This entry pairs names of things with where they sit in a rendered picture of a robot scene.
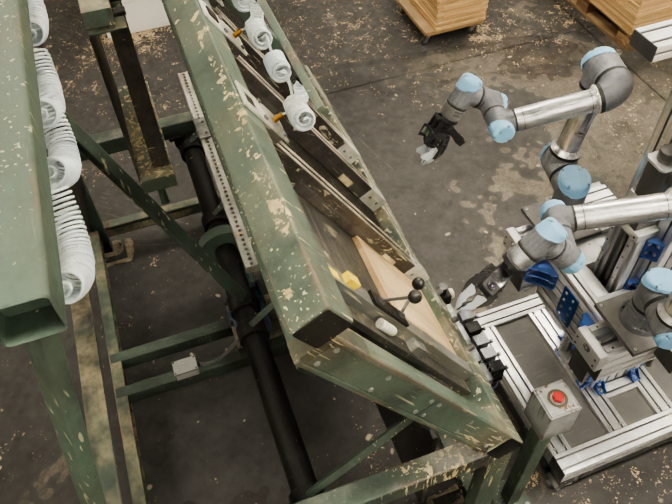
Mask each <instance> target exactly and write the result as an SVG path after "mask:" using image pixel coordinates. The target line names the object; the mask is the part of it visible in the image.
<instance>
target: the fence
mask: <svg viewBox="0 0 672 504"><path fill-rule="evenodd" d="M327 264H328V263H327ZM328 266H329V267H331V268H332V269H334V270H335V271H336V272H337V273H338V275H339V277H340V279H338V278H337V277H335V276H334V275H333V277H334V279H335V282H336V284H337V286H338V288H339V290H340V293H341V295H342V297H343V299H344V301H345V302H346V303H347V304H349V305H350V306H352V307H353V308H355V309H356V310H358V311H359V312H361V313H362V314H364V315H366V316H367V317H369V318H370V319H372V320H373V321H375V322H376V321H377V320H378V319H379V318H383V319H384V320H386V321H387V322H389V323H390V324H392V325H393V326H394V327H395V328H396V329H397V333H396V334H395V335H396V336H398V337H399V338H401V339H402V340H404V341H407V340H408V339H410V338H412V337H415V338H416V339H418V340H419V341H421V342H422V343H423V344H424V346H425V348H426V350H427V352H428V354H427V356H428V357H430V358H431V359H433V360H434V361H436V362H437V363H439V364H440V365H442V366H443V367H445V368H447V369H448V370H450V371H451V372H453V373H454V374H456V375H457V376H459V377H460V378H462V379H463V380H466V379H468V378H470V377H471V376H473V375H474V373H473V371H472V370H471V368H470V366H469V364H468V363H467V362H466V361H464V360H463V359H461V358H460V357H459V356H457V355H456V354H454V353H453V352H452V351H450V350H449V349H447V348H446V347H445V346H443V345H442V344H440V343H439V342H438V341H436V340H435V339H433V338H432V337H431V336H429V335H428V334H426V333H425V332H424V331H422V330H421V329H419V328H418V327H417V326H415V325H414V324H412V323H411V322H410V321H408V320H407V319H406V320H407V322H408V324H409V326H408V327H405V326H404V325H402V324H401V323H399V322H398V321H397V320H395V319H394V318H392V317H391V316H389V315H388V314H386V313H385V312H384V311H382V310H381V309H379V308H378V307H376V306H375V305H374V304H373V302H372V300H371V298H370V296H369V294H368V292H367V291H366V290H365V289H363V288H362V287H359V288H358V289H356V290H354V289H353V288H351V287H350V286H348V285H347V284H345V282H344V279H343V277H342V273H341V272H339V271H338V270H337V269H335V268H334V267H332V266H331V265H330V264H328Z"/></svg>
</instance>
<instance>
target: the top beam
mask: <svg viewBox="0 0 672 504"><path fill-rule="evenodd" d="M164 1H165V3H166V6H167V9H168V11H169V14H170V17H171V19H172V22H173V25H174V27H175V30H176V33H177V35H178V38H179V41H180V43H181V46H182V49H183V51H184V54H185V57H186V59H187V62H188V65H189V68H190V70H191V73H192V76H193V78H194V81H195V84H196V86H197V89H198V92H199V94H200V97H201V100H202V102H203V105H204V108H205V110H206V113H207V116H208V118H209V121H210V124H211V127H212V129H213V132H214V135H215V137H216V140H217V143H218V145H219V148H220V151H221V153H222V156H223V159H224V161H225V164H226V167H227V169H228V172H229V175H230V177H231V180H232V183H233V185H234V188H235V191H236V194H237V196H238V199H239V202H240V204H241V207H242V210H243V212H244V215H245V218H246V220H247V223H248V226H249V228H250V231H251V234H252V236H253V239H254V242H255V244H256V247H257V250H258V253H259V255H260V258H261V261H262V263H263V266H264V269H265V271H266V274H267V277H268V279H269V282H270V285H271V287H272V290H273V293H274V295H275V298H276V301H277V303H278V306H279V309H280V311H281V314H282V317H283V320H284V322H285V325H286V328H287V330H288V333H289V334H290V335H291V336H293V337H295V338H297V339H298V340H300V341H302V342H304V343H306V344H308V345H310V346H312V347H314V348H316V349H317V348H320V347H321V346H323V345H324V344H326V343H327V342H329V341H330V340H332V339H333V338H334V337H336V336H337V335H339V334H340V333H342V332H343V331H345V330H346V329H347V328H349V327H350V326H351V325H352V323H353V319H352V317H351V315H350V313H349V310H348V308H347V306H346V304H345V301H344V299H343V297H342V295H341V293H340V290H339V288H338V286H337V284H336V282H335V279H334V277H333V275H332V273H331V271H330V268H329V266H328V264H327V262H326V260H325V257H324V255H323V253H322V251H321V248H320V246H319V244H318V242H317V240H316V237H315V235H314V233H313V231H312V229H311V226H310V224H309V222H308V220H307V218H306V215H305V213H304V211H303V209H302V206H301V204H300V202H299V200H298V198H297V195H296V193H295V191H294V189H293V187H292V184H291V182H290V180H289V178H288V176H287V173H286V171H285V169H284V167H283V165H282V162H281V160H280V158H279V156H278V153H277V151H276V149H275V147H274V145H273V142H272V140H271V138H270V136H269V134H268V131H267V129H266V127H265V125H264V123H263V121H262V120H261V119H260V118H259V117H257V116H256V115H255V114H254V113H253V112H252V111H251V110H250V109H249V108H248V107H246V106H245V105H244V103H243V101H242V99H241V96H240V94H239V92H238V89H237V87H236V85H235V83H234V81H235V80H237V81H238V82H239V83H240V84H241V85H242V86H243V87H244V88H245V89H246V90H248V91H249V89H248V87H247V85H246V83H245V81H244V78H243V76H242V74H241V72H240V70H239V67H238V65H237V63H236V61H235V58H234V56H233V54H232V52H231V50H230V47H229V45H228V43H227V41H226V39H225V36H224V34H223V33H222V32H221V31H220V30H219V29H218V28H217V27H216V26H215V25H214V24H213V23H212V22H211V21H210V20H209V19H208V18H207V17H206V16H205V14H204V12H203V10H202V8H201V5H200V3H199V1H198V0H164Z"/></svg>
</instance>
